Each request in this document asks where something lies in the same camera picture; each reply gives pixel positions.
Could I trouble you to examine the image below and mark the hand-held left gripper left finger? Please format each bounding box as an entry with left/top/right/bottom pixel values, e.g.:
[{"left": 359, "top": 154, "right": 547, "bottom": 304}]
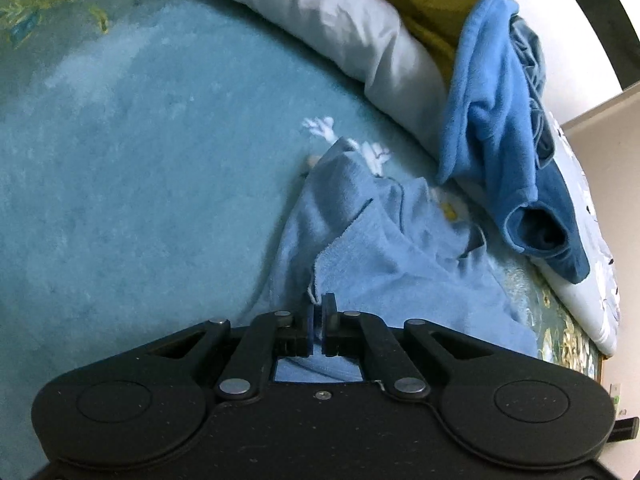
[{"left": 145, "top": 305, "right": 316, "bottom": 403}]

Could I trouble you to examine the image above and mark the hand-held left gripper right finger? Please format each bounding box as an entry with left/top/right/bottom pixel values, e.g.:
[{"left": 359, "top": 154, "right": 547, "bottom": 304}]
[{"left": 321, "top": 292, "right": 501, "bottom": 401}]

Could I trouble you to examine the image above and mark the light blue garment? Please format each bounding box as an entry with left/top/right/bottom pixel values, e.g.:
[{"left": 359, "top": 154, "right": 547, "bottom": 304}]
[{"left": 240, "top": 136, "right": 538, "bottom": 383}]

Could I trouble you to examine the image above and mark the teal floral bed sheet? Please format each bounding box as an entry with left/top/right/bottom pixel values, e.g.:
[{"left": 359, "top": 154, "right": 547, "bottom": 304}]
[{"left": 0, "top": 0, "right": 601, "bottom": 480}]

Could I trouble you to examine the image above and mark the two-tone blue fleece garment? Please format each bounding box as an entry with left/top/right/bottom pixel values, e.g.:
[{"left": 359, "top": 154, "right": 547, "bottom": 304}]
[{"left": 415, "top": 0, "right": 591, "bottom": 285}]

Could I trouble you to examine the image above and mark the grey daisy print quilt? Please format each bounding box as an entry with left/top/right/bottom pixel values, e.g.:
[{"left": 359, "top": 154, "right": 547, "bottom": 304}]
[{"left": 177, "top": 0, "right": 623, "bottom": 358}]

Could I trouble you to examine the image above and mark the mustard garment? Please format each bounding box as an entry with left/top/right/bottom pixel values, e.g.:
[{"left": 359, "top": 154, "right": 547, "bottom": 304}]
[{"left": 364, "top": 0, "right": 483, "bottom": 88}]

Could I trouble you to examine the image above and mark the slate blue garment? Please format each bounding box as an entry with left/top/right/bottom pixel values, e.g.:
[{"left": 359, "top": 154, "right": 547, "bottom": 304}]
[{"left": 507, "top": 0, "right": 558, "bottom": 166}]

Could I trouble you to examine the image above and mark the white wardrobe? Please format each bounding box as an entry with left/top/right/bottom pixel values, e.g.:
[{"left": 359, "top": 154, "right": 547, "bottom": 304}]
[{"left": 492, "top": 0, "right": 640, "bottom": 126}]

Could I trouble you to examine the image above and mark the wooden bed side rail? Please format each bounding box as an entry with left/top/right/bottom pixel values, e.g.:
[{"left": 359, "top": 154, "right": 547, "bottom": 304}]
[{"left": 592, "top": 347, "right": 608, "bottom": 386}]

